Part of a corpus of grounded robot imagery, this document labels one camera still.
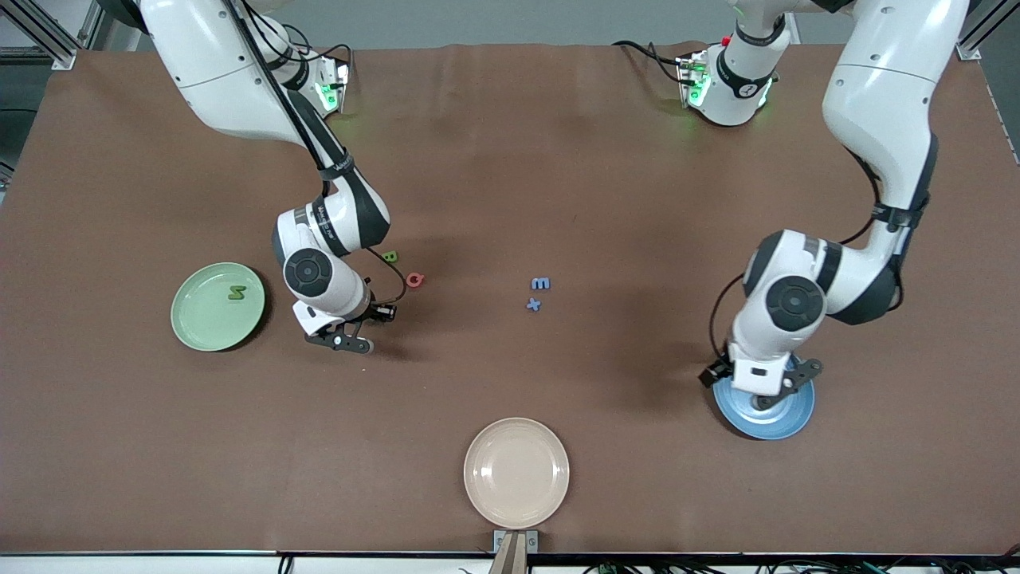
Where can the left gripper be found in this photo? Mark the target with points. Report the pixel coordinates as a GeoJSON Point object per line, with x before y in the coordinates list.
{"type": "Point", "coordinates": [715, 370]}

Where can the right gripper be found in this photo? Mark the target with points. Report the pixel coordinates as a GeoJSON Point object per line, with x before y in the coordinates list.
{"type": "Point", "coordinates": [371, 312]}

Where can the red capital letter Q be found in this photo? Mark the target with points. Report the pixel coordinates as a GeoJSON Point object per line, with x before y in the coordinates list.
{"type": "Point", "coordinates": [409, 279]}

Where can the dark green capital letter Z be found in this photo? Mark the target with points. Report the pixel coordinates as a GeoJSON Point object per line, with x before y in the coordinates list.
{"type": "Point", "coordinates": [237, 292]}

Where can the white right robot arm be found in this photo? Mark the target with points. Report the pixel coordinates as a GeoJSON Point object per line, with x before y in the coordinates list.
{"type": "Point", "coordinates": [215, 72]}

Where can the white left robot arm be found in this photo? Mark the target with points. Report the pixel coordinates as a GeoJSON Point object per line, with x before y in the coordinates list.
{"type": "Point", "coordinates": [876, 80]}

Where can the blue plate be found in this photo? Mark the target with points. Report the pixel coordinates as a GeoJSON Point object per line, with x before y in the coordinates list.
{"type": "Point", "coordinates": [785, 422]}

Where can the green plate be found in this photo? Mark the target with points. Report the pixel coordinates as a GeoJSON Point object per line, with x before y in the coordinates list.
{"type": "Point", "coordinates": [207, 319]}

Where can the beige plate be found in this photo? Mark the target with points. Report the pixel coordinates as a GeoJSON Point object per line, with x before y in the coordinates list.
{"type": "Point", "coordinates": [516, 473]}

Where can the brown table mat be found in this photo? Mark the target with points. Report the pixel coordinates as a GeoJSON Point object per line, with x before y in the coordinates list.
{"type": "Point", "coordinates": [510, 199]}

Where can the metal base connector bracket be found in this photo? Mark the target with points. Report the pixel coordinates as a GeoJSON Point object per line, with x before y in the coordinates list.
{"type": "Point", "coordinates": [692, 80]}
{"type": "Point", "coordinates": [339, 88]}

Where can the grey metal bracket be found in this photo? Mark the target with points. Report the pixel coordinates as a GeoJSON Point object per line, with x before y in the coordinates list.
{"type": "Point", "coordinates": [500, 540]}

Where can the tan upright post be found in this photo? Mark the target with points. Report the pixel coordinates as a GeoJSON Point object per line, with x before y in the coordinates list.
{"type": "Point", "coordinates": [510, 558]}

